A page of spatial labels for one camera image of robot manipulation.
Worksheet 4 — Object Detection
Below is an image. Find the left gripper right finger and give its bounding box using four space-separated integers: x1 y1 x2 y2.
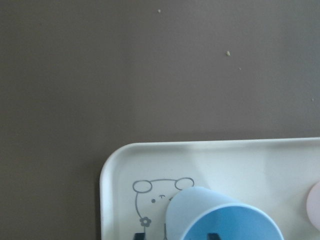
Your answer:
207 233 220 240

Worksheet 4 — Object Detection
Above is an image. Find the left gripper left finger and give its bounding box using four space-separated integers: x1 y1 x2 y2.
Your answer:
133 232 146 240

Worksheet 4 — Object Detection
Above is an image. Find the pink cup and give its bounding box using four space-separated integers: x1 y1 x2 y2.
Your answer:
306 182 320 231

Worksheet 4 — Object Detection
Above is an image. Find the cream rabbit tray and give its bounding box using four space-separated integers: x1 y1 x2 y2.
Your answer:
99 137 320 240

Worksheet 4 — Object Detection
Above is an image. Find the blue cup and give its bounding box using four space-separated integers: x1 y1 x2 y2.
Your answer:
165 186 284 240

